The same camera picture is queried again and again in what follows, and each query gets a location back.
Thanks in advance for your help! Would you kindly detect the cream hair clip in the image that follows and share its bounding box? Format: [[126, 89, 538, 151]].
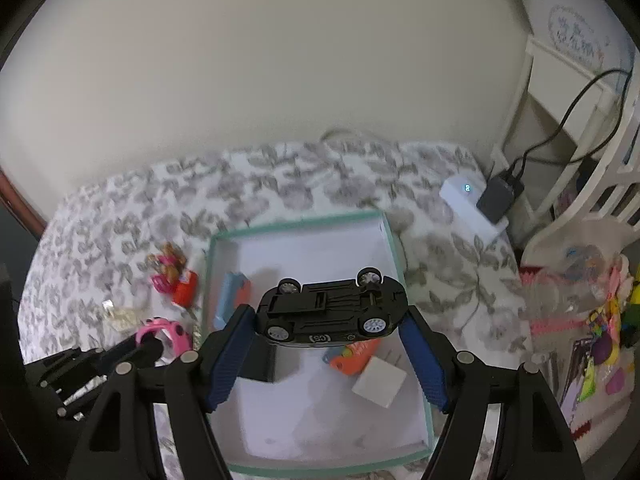
[[101, 300, 139, 332]]

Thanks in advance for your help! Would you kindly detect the black toy car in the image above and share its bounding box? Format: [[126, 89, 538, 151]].
[[255, 267, 410, 349]]

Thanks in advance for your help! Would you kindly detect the brown wooden frame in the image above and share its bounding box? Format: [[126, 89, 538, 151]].
[[0, 169, 47, 241]]

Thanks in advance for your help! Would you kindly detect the white lattice shelf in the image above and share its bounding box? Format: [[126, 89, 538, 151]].
[[491, 34, 640, 263]]

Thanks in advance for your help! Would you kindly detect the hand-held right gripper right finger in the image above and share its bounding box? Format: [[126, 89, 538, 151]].
[[400, 305, 586, 480]]

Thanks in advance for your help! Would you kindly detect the clear plastic cup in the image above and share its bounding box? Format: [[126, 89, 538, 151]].
[[521, 244, 623, 323]]

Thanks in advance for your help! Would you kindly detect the orange lighter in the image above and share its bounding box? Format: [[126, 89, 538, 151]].
[[322, 340, 382, 376]]

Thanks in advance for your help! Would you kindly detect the black charger plug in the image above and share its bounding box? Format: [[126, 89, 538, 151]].
[[249, 332, 277, 384]]

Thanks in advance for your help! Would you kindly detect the red zigzag ribbon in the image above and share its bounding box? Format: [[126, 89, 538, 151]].
[[570, 412, 608, 443]]

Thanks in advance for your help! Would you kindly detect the teal shallow cardboard tray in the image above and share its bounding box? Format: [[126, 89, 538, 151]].
[[200, 211, 434, 476]]

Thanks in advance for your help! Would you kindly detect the pile of colourful toys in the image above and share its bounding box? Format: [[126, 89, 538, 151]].
[[560, 255, 640, 411]]

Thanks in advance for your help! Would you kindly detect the floral fleece blanket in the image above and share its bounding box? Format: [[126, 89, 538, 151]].
[[17, 139, 537, 480]]

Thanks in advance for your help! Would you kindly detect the black cable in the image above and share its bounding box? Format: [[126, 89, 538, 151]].
[[502, 67, 635, 183]]

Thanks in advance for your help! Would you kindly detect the white power strip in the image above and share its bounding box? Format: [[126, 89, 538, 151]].
[[439, 175, 512, 237]]

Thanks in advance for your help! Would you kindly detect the white cable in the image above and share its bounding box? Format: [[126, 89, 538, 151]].
[[319, 127, 363, 145]]

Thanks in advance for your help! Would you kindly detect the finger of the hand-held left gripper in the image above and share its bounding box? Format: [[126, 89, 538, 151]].
[[36, 367, 113, 422], [65, 334, 168, 378]]

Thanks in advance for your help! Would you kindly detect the black power adapter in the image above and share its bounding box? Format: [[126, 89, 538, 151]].
[[476, 175, 525, 225]]

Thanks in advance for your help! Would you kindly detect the orange and blue toy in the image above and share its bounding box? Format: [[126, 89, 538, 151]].
[[213, 270, 251, 334]]

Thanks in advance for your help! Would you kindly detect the white printed fabric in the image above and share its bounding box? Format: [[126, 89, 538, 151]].
[[515, 0, 640, 70]]

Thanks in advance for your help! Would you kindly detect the white charger plug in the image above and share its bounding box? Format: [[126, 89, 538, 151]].
[[351, 352, 406, 409]]

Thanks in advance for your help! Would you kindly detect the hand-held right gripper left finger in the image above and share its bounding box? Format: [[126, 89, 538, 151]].
[[70, 304, 257, 480]]

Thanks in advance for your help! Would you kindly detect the pink and white smartwatch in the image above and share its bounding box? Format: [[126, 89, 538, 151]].
[[137, 316, 192, 361]]

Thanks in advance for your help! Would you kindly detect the pink doll toy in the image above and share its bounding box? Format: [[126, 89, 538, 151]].
[[149, 242, 189, 291]]

